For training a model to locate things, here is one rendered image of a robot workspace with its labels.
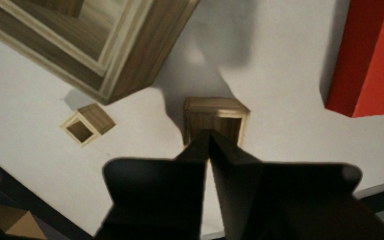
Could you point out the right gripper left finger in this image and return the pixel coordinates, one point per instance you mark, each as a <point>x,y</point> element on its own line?
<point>163,178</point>

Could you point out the red flat rectangular block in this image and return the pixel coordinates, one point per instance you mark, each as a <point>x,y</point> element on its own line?
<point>357,87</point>

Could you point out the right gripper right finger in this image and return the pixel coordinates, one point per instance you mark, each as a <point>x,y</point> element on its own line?
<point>242,188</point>

